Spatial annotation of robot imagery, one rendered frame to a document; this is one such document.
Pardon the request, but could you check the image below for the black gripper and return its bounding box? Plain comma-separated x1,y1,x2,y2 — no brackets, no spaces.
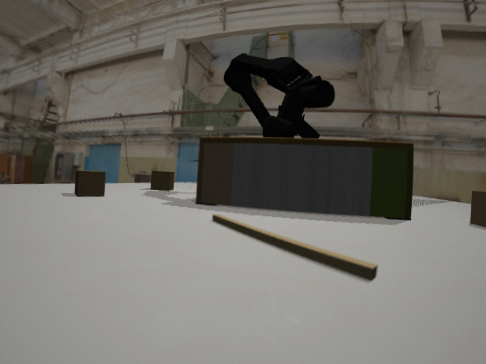
264,103,303,138

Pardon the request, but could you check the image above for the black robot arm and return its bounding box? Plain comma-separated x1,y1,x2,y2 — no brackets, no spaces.
224,53,335,139

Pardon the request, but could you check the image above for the long thin wooden stick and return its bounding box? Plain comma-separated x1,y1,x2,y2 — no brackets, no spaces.
212,214,377,281

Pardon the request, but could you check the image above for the small brown cardboard box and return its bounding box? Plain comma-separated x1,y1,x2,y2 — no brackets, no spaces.
470,191,486,227

